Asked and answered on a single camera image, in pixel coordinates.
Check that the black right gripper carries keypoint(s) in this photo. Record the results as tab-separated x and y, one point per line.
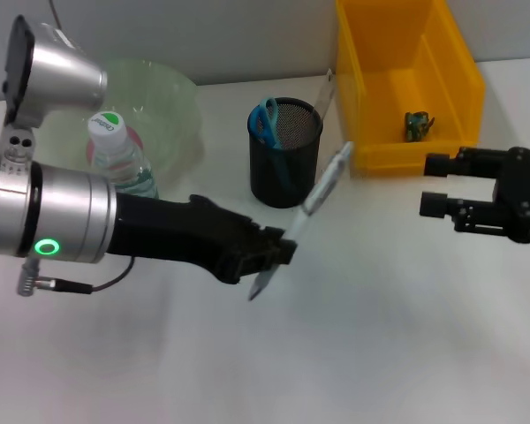
523	199

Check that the blue scissors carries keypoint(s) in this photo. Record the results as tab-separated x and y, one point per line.
269	132

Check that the clear plastic ruler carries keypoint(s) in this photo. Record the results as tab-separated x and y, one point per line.
324	95

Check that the silver pen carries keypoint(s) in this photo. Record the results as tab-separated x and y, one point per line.
322	190

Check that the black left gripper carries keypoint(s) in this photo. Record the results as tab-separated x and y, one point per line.
181	234

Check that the yellow plastic bin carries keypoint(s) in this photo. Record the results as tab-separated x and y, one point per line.
380	66

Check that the clear bottle green label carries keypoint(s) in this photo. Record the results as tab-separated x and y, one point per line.
115	150

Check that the black mesh pen cup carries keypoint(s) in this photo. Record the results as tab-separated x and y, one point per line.
291	176

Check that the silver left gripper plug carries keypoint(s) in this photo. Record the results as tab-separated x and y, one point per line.
28	278

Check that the green glass fruit bowl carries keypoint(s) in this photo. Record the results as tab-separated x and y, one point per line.
172	101

